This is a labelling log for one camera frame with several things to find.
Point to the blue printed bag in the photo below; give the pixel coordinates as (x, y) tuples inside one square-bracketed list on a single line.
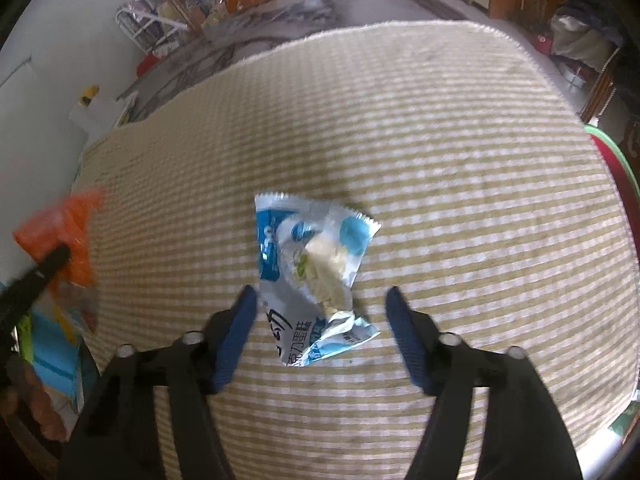
[(50, 350)]

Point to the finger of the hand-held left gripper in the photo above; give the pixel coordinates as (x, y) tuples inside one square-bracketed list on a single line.
[(45, 265)]

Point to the person's left hand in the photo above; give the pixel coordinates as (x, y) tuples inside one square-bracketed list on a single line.
[(37, 395)]

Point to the carved wooden chair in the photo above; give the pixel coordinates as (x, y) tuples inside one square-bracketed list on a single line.
[(607, 95)]

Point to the white metal rack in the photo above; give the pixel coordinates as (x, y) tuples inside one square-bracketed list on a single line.
[(150, 27)]

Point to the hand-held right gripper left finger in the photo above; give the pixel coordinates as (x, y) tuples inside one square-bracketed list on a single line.
[(235, 340)]

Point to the red plastic bag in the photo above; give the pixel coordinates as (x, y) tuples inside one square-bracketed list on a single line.
[(149, 64)]

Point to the orange snack bag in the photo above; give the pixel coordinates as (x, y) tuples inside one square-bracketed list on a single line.
[(70, 220)]

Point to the grey patterned rug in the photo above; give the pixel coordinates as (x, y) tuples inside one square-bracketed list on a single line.
[(350, 5)]

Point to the blue white snack wrapper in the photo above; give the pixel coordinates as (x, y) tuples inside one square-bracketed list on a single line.
[(310, 270)]

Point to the red round stool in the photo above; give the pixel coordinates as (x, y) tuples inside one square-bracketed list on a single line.
[(617, 170)]

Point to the printed cardboard box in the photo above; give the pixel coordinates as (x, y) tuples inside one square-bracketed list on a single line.
[(210, 10)]

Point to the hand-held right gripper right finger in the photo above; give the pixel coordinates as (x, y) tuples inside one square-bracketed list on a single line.
[(407, 340)]

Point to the white jug with yellow cap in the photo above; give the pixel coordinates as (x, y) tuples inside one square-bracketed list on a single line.
[(87, 105)]

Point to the dark blue jacket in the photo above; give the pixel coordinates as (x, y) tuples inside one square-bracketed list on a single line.
[(585, 25)]

